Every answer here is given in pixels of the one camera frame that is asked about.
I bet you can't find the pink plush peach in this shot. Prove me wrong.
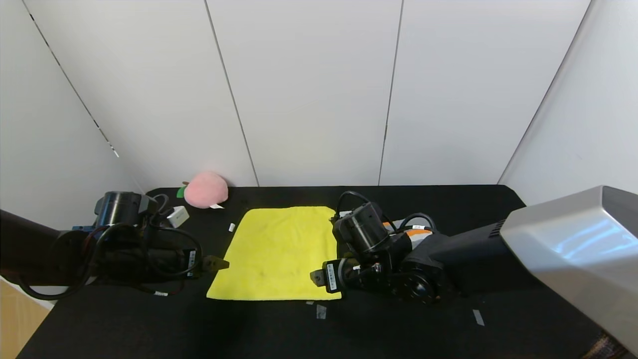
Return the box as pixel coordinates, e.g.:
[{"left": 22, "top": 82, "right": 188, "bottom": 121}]
[{"left": 177, "top": 172, "right": 229, "bottom": 210}]

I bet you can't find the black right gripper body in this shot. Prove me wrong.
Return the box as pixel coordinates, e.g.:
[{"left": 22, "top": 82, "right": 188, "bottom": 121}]
[{"left": 322, "top": 257, "right": 361, "bottom": 294}]

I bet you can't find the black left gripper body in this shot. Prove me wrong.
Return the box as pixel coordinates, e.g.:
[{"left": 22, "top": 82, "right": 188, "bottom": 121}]
[{"left": 149, "top": 247, "right": 203, "bottom": 279}]

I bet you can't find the yellow towel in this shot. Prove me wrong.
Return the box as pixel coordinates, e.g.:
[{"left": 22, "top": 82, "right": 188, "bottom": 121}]
[{"left": 206, "top": 206, "right": 342, "bottom": 301}]

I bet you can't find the grey towel with orange marks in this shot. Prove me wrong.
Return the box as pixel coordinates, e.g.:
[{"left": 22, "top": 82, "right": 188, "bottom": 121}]
[{"left": 384, "top": 219, "right": 434, "bottom": 239}]

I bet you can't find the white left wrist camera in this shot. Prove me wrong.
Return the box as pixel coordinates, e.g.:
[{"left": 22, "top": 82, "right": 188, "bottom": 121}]
[{"left": 167, "top": 206, "right": 190, "bottom": 228}]

